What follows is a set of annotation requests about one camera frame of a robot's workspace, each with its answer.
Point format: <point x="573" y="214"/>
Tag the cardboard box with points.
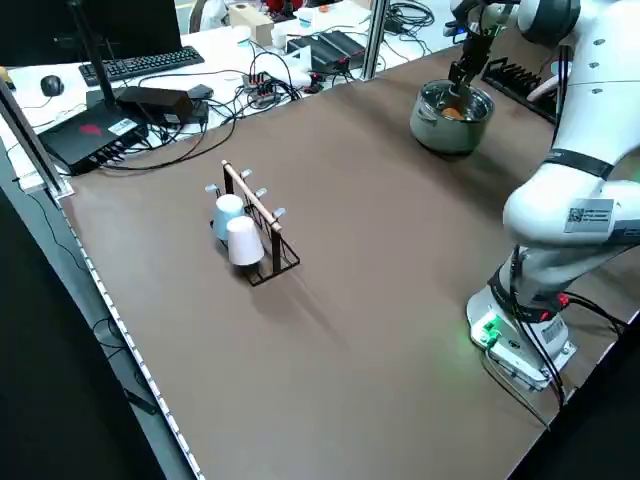
<point x="252" y="22"/>

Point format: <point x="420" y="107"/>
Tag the black computer box red logo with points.
<point x="85" y="142"/>

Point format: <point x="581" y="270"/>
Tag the grey usb hub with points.
<point x="261" y="90"/>

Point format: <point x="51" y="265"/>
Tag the black computer monitor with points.
<point x="135" y="25"/>

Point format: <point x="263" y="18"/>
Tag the black computer mouse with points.
<point x="52" y="85"/>

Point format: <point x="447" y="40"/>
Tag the aluminium frame post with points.
<point x="35" y="145"/>
<point x="375" y="35"/>

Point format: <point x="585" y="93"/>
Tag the pale pink cup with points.
<point x="244" y="245"/>

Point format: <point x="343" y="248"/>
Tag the orange corn cob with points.
<point x="452" y="113"/>

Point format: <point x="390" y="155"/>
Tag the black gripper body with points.
<point x="478" y="45"/>

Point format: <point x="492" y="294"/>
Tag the black stand pole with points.
<point x="92" y="55"/>

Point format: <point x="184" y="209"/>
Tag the grey-green steel pot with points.
<point x="445" y="139"/>

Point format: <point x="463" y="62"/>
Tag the black slotted dish rack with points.
<point x="510" y="75"/>

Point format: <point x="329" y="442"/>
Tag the black keyboard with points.
<point x="145" y="62"/>

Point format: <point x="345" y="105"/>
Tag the black power brick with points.
<point x="155" y="102"/>

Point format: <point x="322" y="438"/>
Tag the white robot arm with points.
<point x="550" y="225"/>

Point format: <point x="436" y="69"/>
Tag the white paper cup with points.
<point x="279" y="37"/>
<point x="304" y="21"/>

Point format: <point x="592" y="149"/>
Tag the white round plate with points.
<point x="547" y="86"/>

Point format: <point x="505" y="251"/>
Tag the small black adapter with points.
<point x="201" y="91"/>

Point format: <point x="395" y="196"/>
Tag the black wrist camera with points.
<point x="456" y="31"/>

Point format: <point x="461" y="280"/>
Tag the black ribbed network device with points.
<point x="330" y="47"/>

